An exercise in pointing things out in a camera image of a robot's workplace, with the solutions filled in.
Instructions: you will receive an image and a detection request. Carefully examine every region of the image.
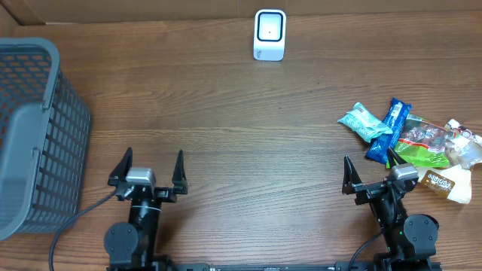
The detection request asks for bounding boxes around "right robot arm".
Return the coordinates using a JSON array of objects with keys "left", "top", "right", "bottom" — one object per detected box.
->
[{"left": 342, "top": 148, "right": 441, "bottom": 270}]

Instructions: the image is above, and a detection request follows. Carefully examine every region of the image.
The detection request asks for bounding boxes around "cardboard back panel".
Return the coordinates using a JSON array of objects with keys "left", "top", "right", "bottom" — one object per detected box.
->
[{"left": 1, "top": 0, "right": 481, "bottom": 25}]

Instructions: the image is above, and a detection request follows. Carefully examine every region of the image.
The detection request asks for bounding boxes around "green gummy candy bag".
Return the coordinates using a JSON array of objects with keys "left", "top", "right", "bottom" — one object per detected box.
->
[{"left": 393, "top": 114, "right": 458, "bottom": 168}]

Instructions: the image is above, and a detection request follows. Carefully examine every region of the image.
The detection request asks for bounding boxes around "blue Oreo cookie pack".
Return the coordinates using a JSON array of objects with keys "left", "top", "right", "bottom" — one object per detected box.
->
[{"left": 365, "top": 97, "right": 413, "bottom": 165}]

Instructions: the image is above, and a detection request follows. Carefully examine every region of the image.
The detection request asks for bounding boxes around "beige paper snack bag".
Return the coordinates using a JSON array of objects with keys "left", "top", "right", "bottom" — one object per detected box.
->
[{"left": 417, "top": 119, "right": 481, "bottom": 204}]

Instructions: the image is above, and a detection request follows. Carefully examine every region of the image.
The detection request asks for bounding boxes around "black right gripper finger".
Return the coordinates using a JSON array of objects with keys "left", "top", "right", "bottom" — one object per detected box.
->
[
  {"left": 387, "top": 148, "right": 407, "bottom": 169},
  {"left": 342, "top": 156, "right": 362, "bottom": 195}
]

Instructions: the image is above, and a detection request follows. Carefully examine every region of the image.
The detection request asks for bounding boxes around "grey plastic mesh basket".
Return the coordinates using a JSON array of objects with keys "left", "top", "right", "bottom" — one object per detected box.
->
[{"left": 1, "top": 38, "right": 92, "bottom": 239}]

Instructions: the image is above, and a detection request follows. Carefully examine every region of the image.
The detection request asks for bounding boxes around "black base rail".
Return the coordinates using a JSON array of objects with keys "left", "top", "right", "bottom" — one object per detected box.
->
[{"left": 105, "top": 261, "right": 442, "bottom": 271}]

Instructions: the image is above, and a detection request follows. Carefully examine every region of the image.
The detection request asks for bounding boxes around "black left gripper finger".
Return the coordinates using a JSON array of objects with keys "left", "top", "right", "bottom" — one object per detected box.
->
[
  {"left": 108, "top": 147, "right": 133, "bottom": 187},
  {"left": 172, "top": 150, "right": 188, "bottom": 194}
]

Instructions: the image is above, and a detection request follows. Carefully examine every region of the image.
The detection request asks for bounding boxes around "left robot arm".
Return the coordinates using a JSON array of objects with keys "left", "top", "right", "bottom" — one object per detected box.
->
[{"left": 104, "top": 148, "right": 188, "bottom": 270}]

